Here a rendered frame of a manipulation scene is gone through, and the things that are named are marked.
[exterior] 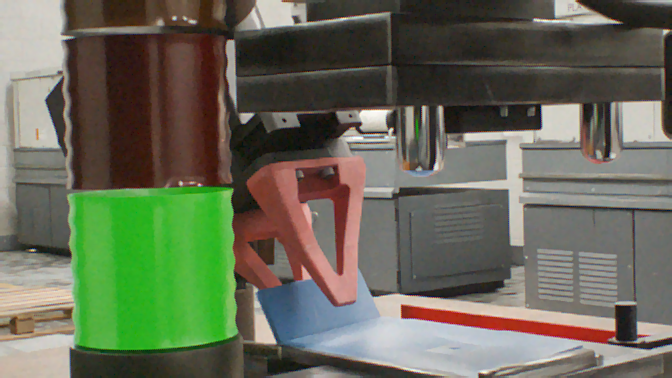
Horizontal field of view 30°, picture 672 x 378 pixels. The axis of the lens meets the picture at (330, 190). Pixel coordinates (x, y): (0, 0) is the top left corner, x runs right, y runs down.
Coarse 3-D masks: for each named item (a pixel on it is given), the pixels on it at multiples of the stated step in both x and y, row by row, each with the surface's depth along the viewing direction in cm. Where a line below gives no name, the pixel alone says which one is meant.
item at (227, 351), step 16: (240, 336) 29; (80, 352) 28; (96, 352) 28; (112, 352) 27; (128, 352) 27; (144, 352) 27; (160, 352) 27; (176, 352) 27; (192, 352) 27; (208, 352) 28; (224, 352) 28; (240, 352) 29; (80, 368) 28; (96, 368) 28; (112, 368) 27; (128, 368) 27; (144, 368) 27; (160, 368) 27; (176, 368) 27; (192, 368) 27; (208, 368) 28; (224, 368) 28; (240, 368) 29
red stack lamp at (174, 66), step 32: (64, 64) 28; (96, 64) 27; (128, 64) 27; (160, 64) 27; (192, 64) 27; (224, 64) 28; (64, 96) 28; (96, 96) 27; (128, 96) 27; (160, 96) 27; (192, 96) 27; (224, 96) 29; (96, 128) 27; (128, 128) 27; (160, 128) 27; (192, 128) 27; (224, 128) 28; (96, 160) 27; (128, 160) 27; (160, 160) 27; (192, 160) 27; (224, 160) 28
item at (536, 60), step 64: (320, 0) 54; (384, 0) 51; (448, 0) 53; (512, 0) 55; (256, 64) 54; (320, 64) 51; (384, 64) 48; (448, 64) 50; (512, 64) 52; (576, 64) 55; (640, 64) 58; (448, 128) 54; (512, 128) 56
